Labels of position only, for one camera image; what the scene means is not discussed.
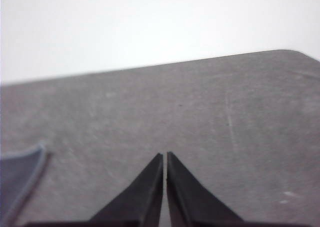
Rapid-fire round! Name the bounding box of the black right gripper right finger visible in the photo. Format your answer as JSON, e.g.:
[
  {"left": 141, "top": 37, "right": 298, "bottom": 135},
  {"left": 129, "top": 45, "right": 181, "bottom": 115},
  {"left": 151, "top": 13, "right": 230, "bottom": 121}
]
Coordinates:
[{"left": 166, "top": 151, "right": 251, "bottom": 227}]

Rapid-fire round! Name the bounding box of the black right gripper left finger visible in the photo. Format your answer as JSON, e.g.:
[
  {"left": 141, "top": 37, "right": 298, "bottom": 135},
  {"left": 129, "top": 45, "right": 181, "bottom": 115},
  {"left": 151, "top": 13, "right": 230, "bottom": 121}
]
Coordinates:
[{"left": 89, "top": 152, "right": 164, "bottom": 227}]

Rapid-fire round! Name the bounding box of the purple towel with grey hem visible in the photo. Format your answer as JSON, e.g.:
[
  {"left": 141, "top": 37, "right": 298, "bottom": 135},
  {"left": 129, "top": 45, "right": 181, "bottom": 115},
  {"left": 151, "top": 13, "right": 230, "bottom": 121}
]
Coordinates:
[{"left": 0, "top": 141, "right": 49, "bottom": 227}]

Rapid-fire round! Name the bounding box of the grey table cloth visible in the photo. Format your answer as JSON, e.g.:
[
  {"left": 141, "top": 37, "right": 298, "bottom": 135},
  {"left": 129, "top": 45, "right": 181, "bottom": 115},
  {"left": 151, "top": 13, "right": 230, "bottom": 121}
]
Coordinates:
[{"left": 0, "top": 49, "right": 320, "bottom": 227}]

